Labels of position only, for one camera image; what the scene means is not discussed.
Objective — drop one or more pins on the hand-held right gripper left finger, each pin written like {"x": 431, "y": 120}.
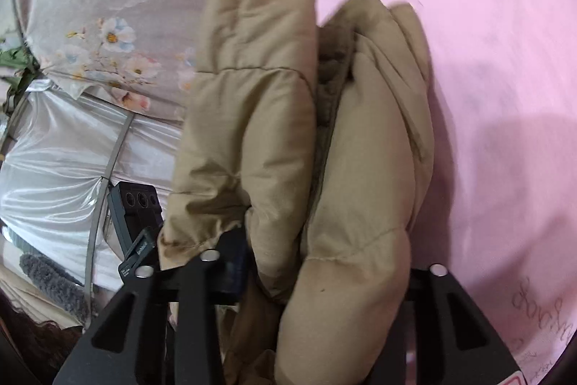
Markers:
{"x": 234, "y": 272}

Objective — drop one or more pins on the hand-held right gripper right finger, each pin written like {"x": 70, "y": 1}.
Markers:
{"x": 421, "y": 288}

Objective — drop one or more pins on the khaki quilted jacket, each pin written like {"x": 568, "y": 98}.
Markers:
{"x": 252, "y": 74}

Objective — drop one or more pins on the white satin cloth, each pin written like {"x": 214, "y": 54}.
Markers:
{"x": 54, "y": 150}

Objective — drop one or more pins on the grey fuzzy cloth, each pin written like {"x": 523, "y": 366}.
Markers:
{"x": 54, "y": 281}

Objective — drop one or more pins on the beige cloth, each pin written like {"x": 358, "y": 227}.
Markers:
{"x": 27, "y": 295}

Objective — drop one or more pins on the dark brown furry cloth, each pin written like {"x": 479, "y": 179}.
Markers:
{"x": 31, "y": 349}

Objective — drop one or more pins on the grey floral bedsheet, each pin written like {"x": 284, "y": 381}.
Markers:
{"x": 135, "y": 28}

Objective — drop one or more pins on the green leaf patterned cloth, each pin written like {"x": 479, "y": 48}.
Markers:
{"x": 16, "y": 62}

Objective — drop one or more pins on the pink bed sheet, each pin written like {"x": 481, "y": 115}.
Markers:
{"x": 496, "y": 51}

